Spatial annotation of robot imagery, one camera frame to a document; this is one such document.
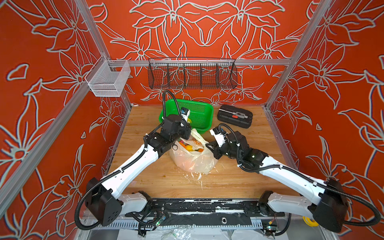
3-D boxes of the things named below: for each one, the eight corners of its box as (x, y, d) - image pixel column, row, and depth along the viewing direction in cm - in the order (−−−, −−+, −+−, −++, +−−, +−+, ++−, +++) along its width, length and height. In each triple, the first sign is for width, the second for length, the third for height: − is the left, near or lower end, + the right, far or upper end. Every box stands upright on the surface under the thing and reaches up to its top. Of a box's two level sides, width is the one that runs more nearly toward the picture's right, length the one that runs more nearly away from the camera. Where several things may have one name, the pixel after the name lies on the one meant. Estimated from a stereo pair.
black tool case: (214, 119, 112) (216, 113, 107) (221, 107, 120) (222, 101, 115) (247, 131, 105) (250, 125, 99) (251, 118, 113) (254, 111, 107)
